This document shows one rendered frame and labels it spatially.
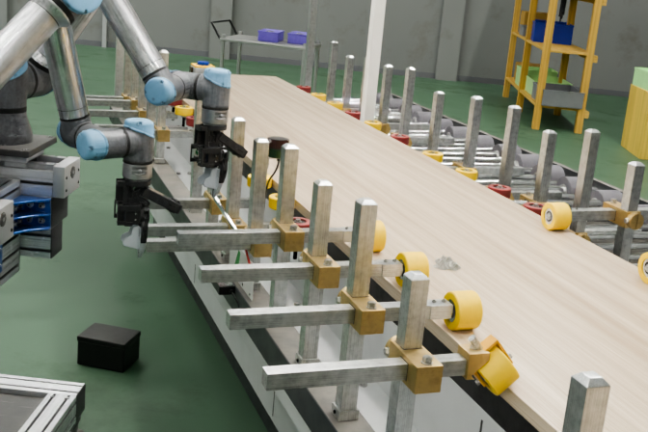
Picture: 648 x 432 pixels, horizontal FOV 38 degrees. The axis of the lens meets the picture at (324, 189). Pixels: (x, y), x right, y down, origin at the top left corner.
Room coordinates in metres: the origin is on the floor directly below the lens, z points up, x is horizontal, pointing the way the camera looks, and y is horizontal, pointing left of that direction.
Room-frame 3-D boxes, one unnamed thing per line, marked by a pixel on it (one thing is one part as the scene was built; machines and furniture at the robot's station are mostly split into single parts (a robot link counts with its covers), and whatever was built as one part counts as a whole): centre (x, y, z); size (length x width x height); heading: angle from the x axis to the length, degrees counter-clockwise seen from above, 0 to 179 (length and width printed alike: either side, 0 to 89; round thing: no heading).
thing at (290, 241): (2.22, 0.08, 0.95); 0.14 x 0.06 x 0.05; 21
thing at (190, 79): (2.58, 0.42, 1.23); 0.11 x 0.11 x 0.08; 77
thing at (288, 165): (2.25, 0.09, 0.93); 0.04 x 0.04 x 0.48; 21
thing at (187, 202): (2.89, 0.40, 0.81); 0.44 x 0.03 x 0.04; 111
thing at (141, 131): (2.32, 0.48, 1.12); 0.09 x 0.08 x 0.11; 133
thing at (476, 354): (1.56, -0.32, 0.95); 0.10 x 0.04 x 0.10; 111
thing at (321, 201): (2.01, 0.00, 0.90); 0.04 x 0.04 x 0.48; 21
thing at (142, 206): (2.32, 0.49, 0.97); 0.09 x 0.08 x 0.12; 111
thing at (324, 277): (1.99, -0.01, 0.95); 0.14 x 0.06 x 0.05; 21
